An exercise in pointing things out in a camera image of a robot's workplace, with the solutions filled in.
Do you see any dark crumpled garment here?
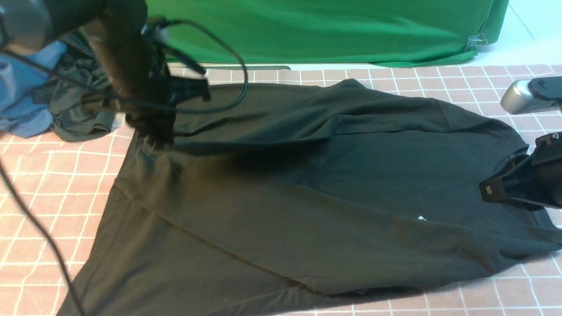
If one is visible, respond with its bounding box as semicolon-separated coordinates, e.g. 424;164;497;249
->
32;32;115;142

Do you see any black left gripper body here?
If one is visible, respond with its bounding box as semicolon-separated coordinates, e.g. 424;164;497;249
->
123;26;211;147

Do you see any blue crumpled garment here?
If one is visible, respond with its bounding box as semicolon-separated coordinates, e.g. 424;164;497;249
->
0;55;54;138

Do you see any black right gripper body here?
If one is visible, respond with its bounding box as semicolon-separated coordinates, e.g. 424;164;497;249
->
479;132;562;211

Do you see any dark gray long-sleeved shirt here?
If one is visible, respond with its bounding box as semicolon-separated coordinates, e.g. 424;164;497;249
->
73;79;561;316

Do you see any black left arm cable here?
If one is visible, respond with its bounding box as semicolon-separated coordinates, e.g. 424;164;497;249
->
0;18;250;316

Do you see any metal binder clip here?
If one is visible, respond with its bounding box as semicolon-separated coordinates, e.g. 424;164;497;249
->
465;33;488;51

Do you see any green backdrop cloth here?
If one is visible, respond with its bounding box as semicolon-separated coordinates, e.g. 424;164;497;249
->
147;0;508;68

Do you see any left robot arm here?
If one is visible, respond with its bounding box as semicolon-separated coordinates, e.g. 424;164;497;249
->
1;0;210;149

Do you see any pink grid tablecloth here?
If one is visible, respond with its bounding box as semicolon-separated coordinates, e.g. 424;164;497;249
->
0;65;561;316

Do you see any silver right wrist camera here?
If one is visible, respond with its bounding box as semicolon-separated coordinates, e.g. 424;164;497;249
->
500;76;562;115

